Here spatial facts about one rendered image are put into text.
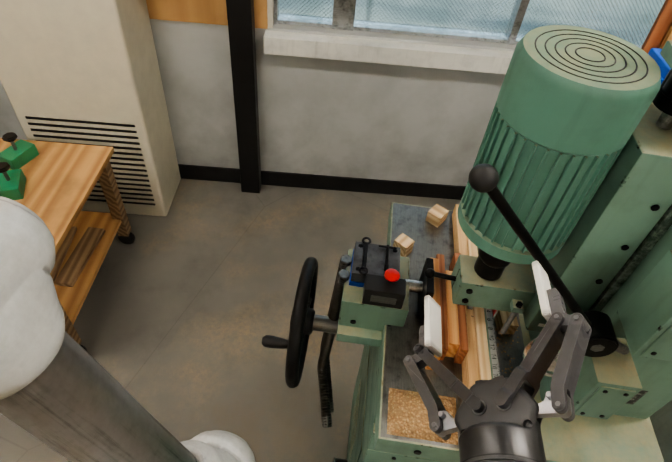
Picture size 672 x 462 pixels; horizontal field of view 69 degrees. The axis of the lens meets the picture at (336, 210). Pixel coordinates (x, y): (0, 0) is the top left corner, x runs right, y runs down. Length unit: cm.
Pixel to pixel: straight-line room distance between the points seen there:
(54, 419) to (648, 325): 77
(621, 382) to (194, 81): 197
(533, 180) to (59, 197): 161
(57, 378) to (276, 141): 195
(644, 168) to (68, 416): 76
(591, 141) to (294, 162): 199
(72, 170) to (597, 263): 174
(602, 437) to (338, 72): 165
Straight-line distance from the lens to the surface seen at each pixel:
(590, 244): 83
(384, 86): 226
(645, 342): 84
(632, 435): 124
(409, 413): 94
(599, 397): 94
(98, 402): 69
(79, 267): 216
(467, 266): 96
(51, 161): 212
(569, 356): 52
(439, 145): 247
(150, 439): 78
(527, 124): 67
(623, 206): 79
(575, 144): 67
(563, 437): 117
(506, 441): 49
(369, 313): 102
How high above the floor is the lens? 177
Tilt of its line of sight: 45 degrees down
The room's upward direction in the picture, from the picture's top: 6 degrees clockwise
